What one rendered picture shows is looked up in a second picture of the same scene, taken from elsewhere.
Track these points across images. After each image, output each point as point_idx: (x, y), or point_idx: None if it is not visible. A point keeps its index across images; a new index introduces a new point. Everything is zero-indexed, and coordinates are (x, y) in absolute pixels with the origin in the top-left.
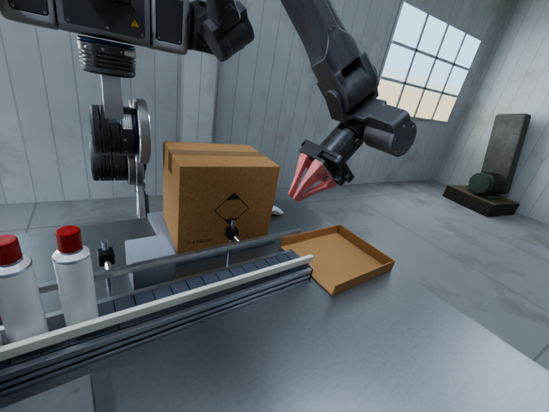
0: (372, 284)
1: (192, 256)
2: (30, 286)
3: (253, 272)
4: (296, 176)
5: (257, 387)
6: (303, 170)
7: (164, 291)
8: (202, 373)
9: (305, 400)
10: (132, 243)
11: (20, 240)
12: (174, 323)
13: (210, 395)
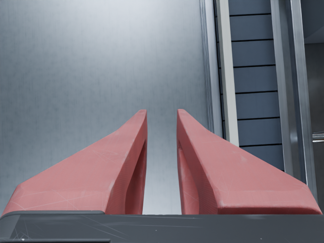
0: None
1: (290, 26)
2: None
3: (235, 141)
4: (191, 132)
5: (89, 86)
6: (194, 174)
7: (258, 4)
8: (133, 34)
9: (50, 128)
10: None
11: None
12: (203, 12)
13: (105, 35)
